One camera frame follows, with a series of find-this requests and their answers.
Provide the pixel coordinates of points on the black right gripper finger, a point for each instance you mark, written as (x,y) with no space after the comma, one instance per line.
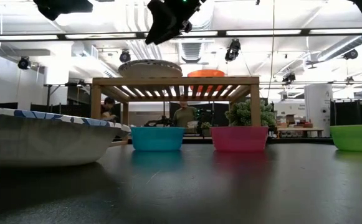
(163,25)

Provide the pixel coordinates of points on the blue patterned paper plate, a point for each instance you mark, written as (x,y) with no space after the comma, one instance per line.
(151,73)
(43,140)

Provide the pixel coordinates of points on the orange plastic bowl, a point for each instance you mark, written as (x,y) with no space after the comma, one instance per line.
(205,73)

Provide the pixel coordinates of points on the teal plastic bowl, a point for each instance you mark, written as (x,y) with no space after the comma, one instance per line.
(157,138)

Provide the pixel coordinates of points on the pink plastic bowl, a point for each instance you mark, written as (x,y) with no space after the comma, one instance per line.
(239,139)

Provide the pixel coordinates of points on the slatted wooden shelf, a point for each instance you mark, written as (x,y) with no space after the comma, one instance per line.
(174,81)

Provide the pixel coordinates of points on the black ceiling spotlight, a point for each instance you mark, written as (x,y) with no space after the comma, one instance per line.
(232,49)
(125,56)
(350,54)
(24,63)
(288,77)

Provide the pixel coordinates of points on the standing person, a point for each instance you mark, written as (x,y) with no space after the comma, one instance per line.
(184,116)

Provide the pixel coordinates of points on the seated person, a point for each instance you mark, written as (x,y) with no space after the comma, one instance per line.
(108,107)

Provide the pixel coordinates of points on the small potted plant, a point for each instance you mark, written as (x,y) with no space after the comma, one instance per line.
(206,127)

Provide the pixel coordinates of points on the green artificial succulent plant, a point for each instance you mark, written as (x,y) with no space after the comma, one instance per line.
(240,115)

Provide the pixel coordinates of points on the background work table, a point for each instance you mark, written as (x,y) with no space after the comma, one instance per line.
(299,129)

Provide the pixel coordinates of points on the black table mat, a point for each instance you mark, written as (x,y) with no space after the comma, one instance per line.
(199,186)

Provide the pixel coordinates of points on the white cylindrical column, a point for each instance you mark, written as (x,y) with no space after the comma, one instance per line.
(318,109)

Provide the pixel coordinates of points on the black partition screen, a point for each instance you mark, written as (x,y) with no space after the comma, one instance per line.
(355,113)

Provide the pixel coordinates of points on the green plastic bowl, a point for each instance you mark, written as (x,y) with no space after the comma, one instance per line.
(356,138)

